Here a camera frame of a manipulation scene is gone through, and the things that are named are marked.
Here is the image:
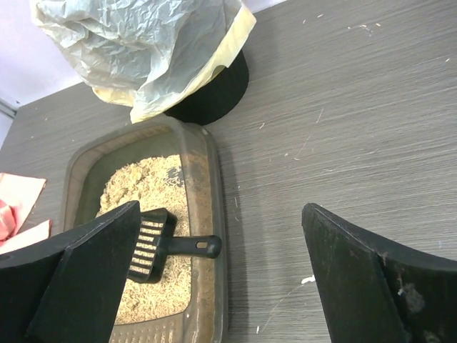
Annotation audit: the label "black slotted litter scoop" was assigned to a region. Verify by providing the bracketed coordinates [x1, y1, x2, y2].
[128, 208, 222, 284]

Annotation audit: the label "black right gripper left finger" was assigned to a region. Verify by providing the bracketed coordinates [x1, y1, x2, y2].
[1, 201, 141, 342]

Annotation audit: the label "black trash bin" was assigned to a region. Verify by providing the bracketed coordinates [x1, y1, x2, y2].
[164, 51, 249, 126]

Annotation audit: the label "beige cat litter pellets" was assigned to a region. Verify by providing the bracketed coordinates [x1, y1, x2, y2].
[96, 154, 191, 325]

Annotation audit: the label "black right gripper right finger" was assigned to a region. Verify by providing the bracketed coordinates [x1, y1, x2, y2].
[301, 203, 456, 342]

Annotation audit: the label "translucent white bin liner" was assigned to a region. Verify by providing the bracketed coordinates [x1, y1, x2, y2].
[30, 1, 256, 123]

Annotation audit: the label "grey plastic litter box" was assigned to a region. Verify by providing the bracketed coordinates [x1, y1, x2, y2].
[60, 116, 228, 342]

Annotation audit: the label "pink cloth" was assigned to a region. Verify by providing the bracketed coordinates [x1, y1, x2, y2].
[1, 172, 51, 254]

